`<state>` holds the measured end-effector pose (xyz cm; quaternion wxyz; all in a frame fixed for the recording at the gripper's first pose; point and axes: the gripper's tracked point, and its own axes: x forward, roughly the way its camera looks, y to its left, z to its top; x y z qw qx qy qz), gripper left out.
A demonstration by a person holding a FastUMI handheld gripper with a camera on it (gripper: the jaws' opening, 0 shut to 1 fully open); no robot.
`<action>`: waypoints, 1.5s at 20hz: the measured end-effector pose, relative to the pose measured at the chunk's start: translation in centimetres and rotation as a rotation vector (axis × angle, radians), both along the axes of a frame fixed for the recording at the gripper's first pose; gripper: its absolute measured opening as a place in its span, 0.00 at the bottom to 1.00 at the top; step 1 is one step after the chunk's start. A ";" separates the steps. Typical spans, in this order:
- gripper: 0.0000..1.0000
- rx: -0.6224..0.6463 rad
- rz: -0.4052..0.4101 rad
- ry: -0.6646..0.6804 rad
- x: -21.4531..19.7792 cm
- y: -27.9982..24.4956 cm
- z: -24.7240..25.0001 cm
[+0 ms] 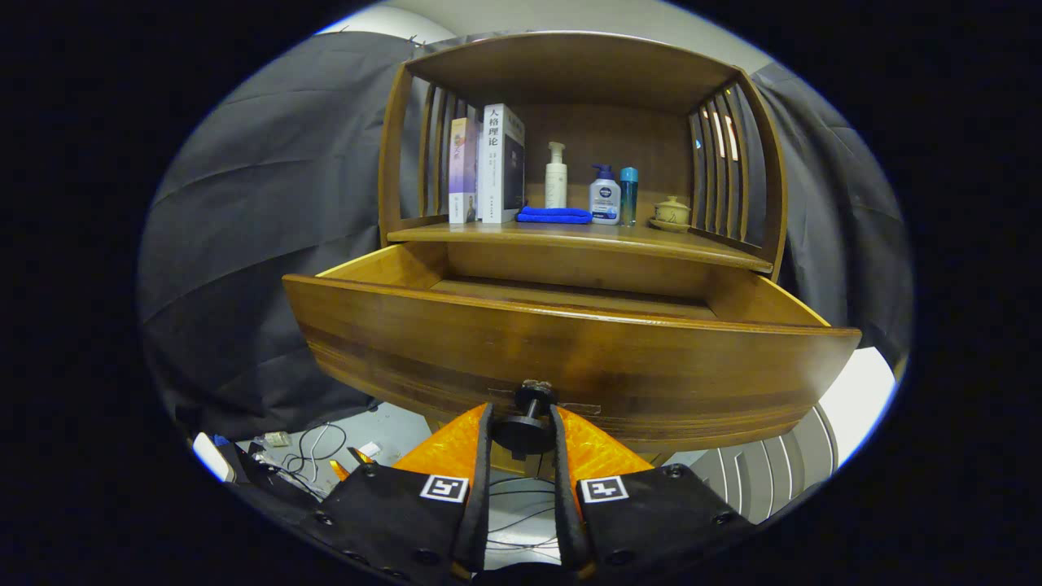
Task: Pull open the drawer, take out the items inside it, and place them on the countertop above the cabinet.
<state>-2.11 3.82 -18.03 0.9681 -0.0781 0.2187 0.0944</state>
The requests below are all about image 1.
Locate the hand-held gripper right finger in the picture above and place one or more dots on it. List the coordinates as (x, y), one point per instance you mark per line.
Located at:
(563, 488)

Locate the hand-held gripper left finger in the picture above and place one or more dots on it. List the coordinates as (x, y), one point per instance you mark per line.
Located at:
(480, 488)

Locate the black round drawer knob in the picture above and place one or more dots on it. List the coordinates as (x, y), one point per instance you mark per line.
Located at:
(525, 427)

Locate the brown wooden drawer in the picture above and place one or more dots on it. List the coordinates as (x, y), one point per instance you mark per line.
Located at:
(570, 350)

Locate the brown wooden countertop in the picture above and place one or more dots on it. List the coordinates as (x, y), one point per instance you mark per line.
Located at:
(586, 236)

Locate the brown wooden cabinet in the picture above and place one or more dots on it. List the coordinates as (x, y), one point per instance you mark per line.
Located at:
(619, 138)

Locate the white blue-tipped object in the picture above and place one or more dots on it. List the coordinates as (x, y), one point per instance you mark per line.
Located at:
(210, 456)

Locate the blue folded cloth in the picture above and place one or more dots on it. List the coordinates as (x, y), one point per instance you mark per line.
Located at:
(553, 216)

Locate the white bottle with blue pump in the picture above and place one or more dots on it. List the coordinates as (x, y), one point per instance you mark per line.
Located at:
(605, 202)

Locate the beige lidded teacup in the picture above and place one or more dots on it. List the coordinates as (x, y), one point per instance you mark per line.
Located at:
(672, 213)

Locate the teal bottle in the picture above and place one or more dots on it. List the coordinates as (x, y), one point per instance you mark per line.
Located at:
(629, 199)

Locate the white flat panel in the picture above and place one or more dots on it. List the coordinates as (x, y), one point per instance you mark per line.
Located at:
(863, 399)

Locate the thick white and black book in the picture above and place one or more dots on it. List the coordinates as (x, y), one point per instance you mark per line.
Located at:
(493, 171)

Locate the purple book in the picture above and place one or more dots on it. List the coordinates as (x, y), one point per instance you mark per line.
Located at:
(462, 171)

